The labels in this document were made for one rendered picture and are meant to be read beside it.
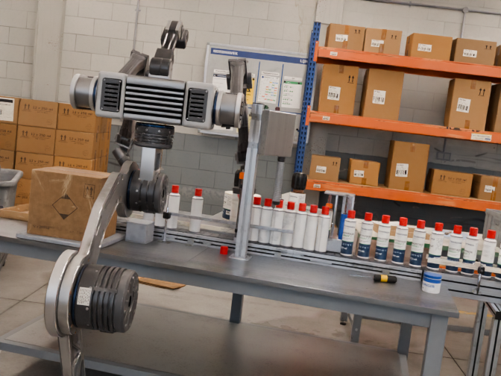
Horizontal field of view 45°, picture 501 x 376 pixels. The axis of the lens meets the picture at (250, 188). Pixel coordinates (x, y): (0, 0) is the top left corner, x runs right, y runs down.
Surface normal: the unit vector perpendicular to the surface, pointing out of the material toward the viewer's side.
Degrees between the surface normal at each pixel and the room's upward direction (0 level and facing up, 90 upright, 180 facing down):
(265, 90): 90
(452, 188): 91
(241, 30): 90
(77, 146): 90
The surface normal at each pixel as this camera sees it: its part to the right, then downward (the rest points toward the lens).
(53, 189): -0.13, 0.09
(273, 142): 0.68, 0.16
